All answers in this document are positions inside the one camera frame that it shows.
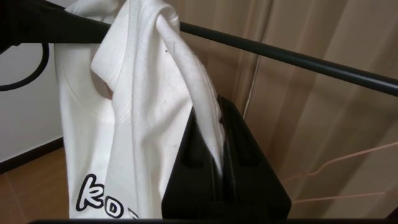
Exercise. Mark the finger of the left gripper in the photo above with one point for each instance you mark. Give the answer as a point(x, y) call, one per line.
point(62, 26)

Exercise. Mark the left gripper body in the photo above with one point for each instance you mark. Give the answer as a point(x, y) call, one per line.
point(7, 25)

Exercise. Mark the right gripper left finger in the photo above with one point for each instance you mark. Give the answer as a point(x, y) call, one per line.
point(192, 180)

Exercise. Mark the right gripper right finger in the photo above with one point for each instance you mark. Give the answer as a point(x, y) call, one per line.
point(252, 180)

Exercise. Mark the white printed t-shirt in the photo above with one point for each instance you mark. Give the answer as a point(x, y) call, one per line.
point(140, 109)

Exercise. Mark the pink clothes hanger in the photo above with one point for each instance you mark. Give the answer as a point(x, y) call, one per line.
point(342, 196)

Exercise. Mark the black clothes rack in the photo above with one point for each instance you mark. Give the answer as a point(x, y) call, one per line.
point(295, 57)

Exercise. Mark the beige curtain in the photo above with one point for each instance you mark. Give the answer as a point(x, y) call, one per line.
point(311, 124)

